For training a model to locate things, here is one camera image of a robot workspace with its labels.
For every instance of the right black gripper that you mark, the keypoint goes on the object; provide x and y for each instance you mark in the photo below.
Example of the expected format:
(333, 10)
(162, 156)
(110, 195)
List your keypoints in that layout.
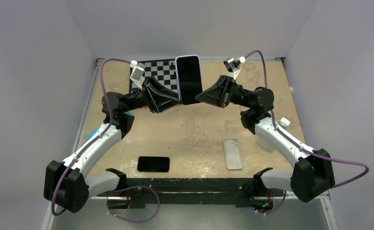
(220, 93)

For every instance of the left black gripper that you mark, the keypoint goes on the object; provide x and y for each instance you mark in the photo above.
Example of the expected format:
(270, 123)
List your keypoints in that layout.
(158, 97)

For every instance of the phone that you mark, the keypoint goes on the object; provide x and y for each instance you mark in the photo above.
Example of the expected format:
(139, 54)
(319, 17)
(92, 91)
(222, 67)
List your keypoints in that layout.
(188, 75)
(153, 164)

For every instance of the white phone case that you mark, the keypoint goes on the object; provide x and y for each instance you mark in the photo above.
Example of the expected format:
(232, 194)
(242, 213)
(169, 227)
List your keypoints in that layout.
(232, 153)

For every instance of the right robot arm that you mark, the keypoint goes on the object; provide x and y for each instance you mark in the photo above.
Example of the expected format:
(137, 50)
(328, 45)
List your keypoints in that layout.
(312, 171)

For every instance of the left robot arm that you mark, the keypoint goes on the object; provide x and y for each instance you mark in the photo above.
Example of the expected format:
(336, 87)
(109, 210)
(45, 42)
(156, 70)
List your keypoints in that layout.
(67, 183)

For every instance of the black white chessboard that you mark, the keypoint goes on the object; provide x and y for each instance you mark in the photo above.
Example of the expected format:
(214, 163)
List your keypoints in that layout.
(164, 71)

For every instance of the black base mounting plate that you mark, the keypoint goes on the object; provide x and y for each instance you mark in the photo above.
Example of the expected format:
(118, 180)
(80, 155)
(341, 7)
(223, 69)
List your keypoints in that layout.
(240, 192)

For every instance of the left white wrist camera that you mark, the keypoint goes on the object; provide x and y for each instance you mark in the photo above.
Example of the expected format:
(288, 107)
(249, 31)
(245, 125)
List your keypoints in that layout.
(137, 72)

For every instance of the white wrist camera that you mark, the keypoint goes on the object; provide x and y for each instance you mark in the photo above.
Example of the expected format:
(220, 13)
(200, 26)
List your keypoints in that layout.
(233, 66)
(137, 72)

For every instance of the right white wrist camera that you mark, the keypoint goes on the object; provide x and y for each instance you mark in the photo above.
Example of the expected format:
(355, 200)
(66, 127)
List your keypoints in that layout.
(233, 66)

